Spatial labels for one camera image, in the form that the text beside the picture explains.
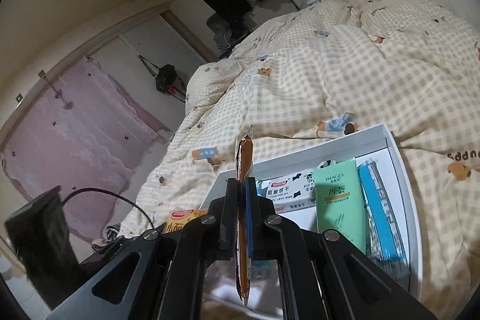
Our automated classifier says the orange bread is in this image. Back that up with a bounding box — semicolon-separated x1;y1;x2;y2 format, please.
236;130;253;306

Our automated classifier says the white cow biscuit packet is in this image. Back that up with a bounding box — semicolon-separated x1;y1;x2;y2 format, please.
256;167;316;214

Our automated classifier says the green cream tube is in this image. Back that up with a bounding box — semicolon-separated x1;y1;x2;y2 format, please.
312;158;367;253

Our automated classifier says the blue candy stick packet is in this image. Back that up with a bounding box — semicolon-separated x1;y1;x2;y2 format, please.
357;159;410;281

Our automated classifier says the blue milk candy packet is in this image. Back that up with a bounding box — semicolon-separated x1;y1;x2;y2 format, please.
250;261;270;280

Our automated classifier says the striped cloth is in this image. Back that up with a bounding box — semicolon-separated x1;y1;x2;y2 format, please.
91;223;120;252

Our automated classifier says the pink lace curtain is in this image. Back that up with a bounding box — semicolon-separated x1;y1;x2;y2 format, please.
0;55;173;244

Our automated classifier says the white cardboard box tray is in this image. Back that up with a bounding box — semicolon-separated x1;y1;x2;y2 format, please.
202;122;424;310

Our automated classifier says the black hanging bag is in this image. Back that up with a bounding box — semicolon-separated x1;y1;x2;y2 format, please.
138;54;186;103

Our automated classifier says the cream checkered bear duvet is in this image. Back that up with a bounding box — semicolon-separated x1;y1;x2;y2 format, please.
120;0;479;319

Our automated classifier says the black hanging coat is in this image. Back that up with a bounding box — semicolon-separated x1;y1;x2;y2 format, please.
203;0;252;38

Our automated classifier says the black cable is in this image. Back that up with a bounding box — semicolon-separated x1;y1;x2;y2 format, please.
59;187;155;229

